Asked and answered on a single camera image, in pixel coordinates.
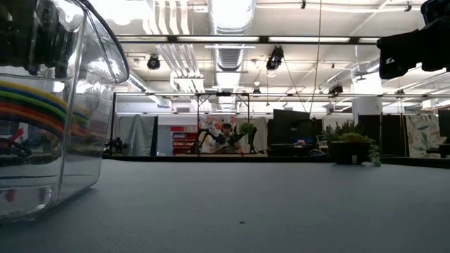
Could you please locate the large black monitor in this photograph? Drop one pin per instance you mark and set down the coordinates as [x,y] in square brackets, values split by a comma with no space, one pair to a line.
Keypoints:
[292,126]

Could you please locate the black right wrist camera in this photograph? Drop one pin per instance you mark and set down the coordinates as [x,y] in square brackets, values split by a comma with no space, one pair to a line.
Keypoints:
[436,10]

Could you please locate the leaf patterned panel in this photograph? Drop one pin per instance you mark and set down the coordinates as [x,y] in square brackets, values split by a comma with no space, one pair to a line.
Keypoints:
[422,131]

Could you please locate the black overhead camera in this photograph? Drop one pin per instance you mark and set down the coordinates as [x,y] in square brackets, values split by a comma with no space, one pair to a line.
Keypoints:
[275,58]

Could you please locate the black aluminium table frame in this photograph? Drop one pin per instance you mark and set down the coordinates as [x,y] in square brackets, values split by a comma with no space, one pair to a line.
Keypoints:
[211,159]

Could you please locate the red measuring cup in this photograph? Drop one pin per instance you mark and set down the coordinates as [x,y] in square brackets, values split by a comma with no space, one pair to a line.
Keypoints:
[14,105]

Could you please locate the clear plastic basket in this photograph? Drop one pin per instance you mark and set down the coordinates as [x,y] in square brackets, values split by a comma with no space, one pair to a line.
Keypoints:
[88,140]

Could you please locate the green measuring cup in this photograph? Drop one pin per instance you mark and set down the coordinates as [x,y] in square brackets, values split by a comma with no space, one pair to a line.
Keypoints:
[14,95]

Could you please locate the floral patterned cloth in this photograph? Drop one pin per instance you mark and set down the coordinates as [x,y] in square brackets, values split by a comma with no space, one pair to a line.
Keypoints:
[211,121]

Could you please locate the round black spotlight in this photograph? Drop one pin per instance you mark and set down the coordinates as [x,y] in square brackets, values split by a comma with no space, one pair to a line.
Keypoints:
[153,62]

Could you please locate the grey cloth cover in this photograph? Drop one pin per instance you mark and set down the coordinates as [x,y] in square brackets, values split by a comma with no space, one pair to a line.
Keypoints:
[137,135]

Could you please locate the black rig crossbar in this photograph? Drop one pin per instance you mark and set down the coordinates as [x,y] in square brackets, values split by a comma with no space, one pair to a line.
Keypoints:
[172,39]

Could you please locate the potted succulent plant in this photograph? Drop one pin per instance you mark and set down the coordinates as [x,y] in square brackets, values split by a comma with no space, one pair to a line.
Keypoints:
[351,147]

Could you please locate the small black ceiling camera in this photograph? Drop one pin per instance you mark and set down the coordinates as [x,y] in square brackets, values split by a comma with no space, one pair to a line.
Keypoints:
[335,89]

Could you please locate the black background rig frame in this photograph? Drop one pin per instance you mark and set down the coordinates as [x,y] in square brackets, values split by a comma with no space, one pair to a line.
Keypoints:
[198,116]

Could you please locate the leafy background plant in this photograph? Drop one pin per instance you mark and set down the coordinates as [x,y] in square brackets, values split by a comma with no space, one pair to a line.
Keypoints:
[247,128]

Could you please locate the yellow measuring cup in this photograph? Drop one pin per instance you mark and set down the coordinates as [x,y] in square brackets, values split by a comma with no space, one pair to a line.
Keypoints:
[14,84]

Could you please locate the red shelf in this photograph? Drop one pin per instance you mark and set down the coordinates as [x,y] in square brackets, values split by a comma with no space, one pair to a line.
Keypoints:
[183,138]

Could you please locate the black partition panel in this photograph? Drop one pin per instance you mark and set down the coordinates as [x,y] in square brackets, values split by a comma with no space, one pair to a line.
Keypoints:
[390,130]

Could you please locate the person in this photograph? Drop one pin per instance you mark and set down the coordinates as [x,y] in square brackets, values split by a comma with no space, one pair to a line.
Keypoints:
[226,135]

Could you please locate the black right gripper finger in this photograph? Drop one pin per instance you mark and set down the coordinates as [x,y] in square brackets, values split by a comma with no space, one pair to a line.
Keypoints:
[399,52]

